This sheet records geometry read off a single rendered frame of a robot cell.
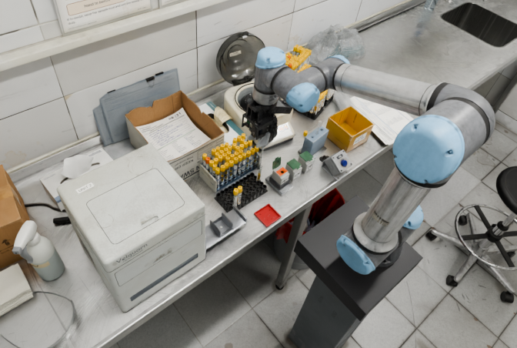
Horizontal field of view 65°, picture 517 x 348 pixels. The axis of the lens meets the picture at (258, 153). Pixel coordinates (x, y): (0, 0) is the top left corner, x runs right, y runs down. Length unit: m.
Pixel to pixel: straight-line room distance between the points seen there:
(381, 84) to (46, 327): 1.07
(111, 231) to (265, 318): 1.30
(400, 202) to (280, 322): 1.39
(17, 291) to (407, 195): 1.05
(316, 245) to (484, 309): 1.49
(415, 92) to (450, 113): 0.16
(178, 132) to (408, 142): 0.98
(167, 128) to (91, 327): 0.72
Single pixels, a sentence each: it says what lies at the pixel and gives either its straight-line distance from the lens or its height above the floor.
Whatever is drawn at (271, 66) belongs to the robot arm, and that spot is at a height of 1.44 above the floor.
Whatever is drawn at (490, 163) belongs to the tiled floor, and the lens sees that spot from 3.36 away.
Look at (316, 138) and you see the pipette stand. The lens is 1.54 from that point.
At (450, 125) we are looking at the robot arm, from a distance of 0.79.
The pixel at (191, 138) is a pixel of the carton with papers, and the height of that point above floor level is 0.94.
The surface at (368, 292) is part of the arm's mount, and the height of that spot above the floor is 0.94.
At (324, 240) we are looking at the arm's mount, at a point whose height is 0.95.
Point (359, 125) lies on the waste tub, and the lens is 1.73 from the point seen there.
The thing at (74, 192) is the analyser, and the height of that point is 1.17.
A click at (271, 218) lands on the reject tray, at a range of 1.41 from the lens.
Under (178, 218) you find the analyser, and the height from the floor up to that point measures 1.17.
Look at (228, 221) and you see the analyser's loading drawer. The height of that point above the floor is 0.94.
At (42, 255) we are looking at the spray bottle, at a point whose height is 1.01.
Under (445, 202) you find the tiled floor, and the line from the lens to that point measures 2.92.
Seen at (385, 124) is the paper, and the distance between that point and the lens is 1.84.
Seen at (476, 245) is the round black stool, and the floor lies 0.14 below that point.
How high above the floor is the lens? 2.05
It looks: 48 degrees down
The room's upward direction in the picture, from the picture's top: 8 degrees clockwise
